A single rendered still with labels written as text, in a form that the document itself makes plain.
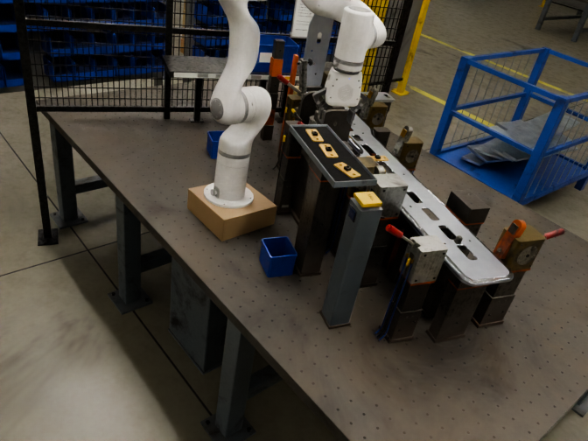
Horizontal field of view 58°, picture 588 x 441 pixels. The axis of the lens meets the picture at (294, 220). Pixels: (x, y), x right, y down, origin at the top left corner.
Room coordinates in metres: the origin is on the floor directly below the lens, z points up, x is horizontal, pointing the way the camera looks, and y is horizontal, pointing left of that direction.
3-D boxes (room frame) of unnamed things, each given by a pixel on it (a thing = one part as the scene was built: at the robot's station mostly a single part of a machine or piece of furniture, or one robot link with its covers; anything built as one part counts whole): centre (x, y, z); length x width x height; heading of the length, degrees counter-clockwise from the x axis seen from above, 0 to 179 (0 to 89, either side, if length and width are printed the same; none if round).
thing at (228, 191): (1.72, 0.26, 0.88); 0.19 x 0.19 x 0.18
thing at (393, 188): (1.46, -0.25, 0.90); 0.13 x 0.08 x 0.41; 116
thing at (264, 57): (2.56, 0.30, 1.10); 0.30 x 0.17 x 0.13; 117
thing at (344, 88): (1.49, -0.07, 1.37); 0.10 x 0.07 x 0.11; 112
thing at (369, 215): (1.25, -0.19, 0.92); 0.08 x 0.08 x 0.44; 26
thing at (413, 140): (1.97, -0.41, 0.87); 0.12 x 0.07 x 0.35; 116
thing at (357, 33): (1.49, -0.07, 1.52); 0.09 x 0.08 x 0.13; 140
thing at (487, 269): (1.82, -0.28, 1.00); 1.38 x 0.22 x 0.02; 26
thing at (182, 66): (2.55, 0.31, 1.02); 0.90 x 0.22 x 0.03; 116
